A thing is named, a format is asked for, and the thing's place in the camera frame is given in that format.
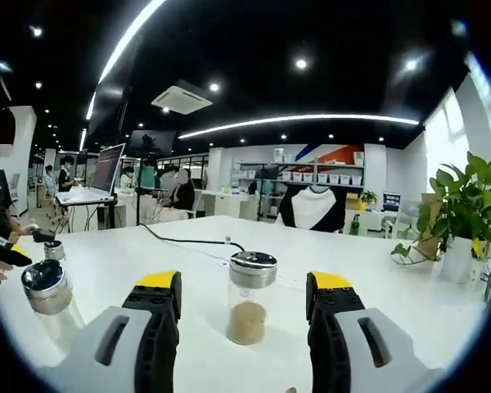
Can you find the small plant yellow pot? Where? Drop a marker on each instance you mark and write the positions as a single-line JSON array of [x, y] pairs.
[[368, 198]]

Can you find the brown cardboard box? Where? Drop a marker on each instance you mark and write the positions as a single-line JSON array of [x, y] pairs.
[[433, 204]]

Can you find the black laptop stand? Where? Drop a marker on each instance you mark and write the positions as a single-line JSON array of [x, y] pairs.
[[112, 217]]

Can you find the green plant in white pot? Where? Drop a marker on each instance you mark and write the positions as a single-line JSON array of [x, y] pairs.
[[470, 196]]

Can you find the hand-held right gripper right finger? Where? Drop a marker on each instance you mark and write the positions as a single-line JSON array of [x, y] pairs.
[[327, 352]]

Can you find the short seasoning bottle white powder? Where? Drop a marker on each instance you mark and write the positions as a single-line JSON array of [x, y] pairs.
[[53, 249]]

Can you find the black monitor on stand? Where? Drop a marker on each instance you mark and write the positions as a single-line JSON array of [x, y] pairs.
[[153, 141]]

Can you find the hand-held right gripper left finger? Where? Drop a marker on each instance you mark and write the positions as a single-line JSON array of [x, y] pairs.
[[155, 348]]

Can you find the row of white storage bins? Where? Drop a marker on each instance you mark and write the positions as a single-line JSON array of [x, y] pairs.
[[323, 178]]

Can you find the tall seasoning bottle brown powder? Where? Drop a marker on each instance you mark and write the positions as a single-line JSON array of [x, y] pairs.
[[247, 323]]

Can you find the window with white blinds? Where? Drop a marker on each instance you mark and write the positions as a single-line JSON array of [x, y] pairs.
[[444, 143]]

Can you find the ceiling air conditioner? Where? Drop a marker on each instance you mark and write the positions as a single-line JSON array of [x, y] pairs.
[[182, 97]]

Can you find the small monitor blue screen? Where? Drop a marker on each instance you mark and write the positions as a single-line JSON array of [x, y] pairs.
[[393, 201]]

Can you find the metal shelving unit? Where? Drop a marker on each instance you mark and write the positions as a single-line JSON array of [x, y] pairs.
[[311, 163]]

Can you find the person's right hand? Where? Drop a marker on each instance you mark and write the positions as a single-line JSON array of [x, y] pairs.
[[291, 390]]

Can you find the small white pot yellow tag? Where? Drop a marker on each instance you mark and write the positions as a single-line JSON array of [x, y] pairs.
[[478, 266]]

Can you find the teal panel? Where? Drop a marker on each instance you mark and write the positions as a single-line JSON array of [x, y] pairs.
[[148, 178]]

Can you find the white ceiling light strip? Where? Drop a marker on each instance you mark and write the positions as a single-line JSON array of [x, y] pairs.
[[147, 16], [303, 118]]

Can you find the open silver laptop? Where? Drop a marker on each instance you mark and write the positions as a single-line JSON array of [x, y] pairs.
[[110, 170]]

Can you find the black white mannequin bust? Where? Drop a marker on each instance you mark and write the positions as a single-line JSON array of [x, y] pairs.
[[311, 209]]

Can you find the tall seasoning bottle pale powder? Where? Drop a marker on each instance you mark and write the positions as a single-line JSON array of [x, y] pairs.
[[47, 286]]

